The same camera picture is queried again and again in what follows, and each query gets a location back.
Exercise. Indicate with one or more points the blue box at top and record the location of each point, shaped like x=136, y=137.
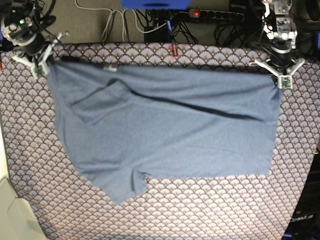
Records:
x=156, y=4

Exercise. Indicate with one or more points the fan-patterned tablecloth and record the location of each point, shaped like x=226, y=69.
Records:
x=68, y=207

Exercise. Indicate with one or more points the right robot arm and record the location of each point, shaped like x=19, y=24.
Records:
x=41, y=14

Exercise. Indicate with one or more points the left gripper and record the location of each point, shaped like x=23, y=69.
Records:
x=282, y=33

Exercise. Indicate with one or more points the blue T-shirt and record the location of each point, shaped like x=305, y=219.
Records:
x=119, y=127

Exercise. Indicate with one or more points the black power strip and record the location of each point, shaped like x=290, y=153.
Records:
x=215, y=15

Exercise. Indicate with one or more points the black OpenArm base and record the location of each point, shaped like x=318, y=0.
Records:
x=305, y=221

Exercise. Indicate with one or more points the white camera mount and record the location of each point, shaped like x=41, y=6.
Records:
x=38, y=65
x=284, y=75

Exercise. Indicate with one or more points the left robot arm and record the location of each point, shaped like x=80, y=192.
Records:
x=276, y=7

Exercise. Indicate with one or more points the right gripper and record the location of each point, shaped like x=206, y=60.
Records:
x=18, y=27

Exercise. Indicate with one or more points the red and black clamp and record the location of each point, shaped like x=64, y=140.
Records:
x=174, y=52

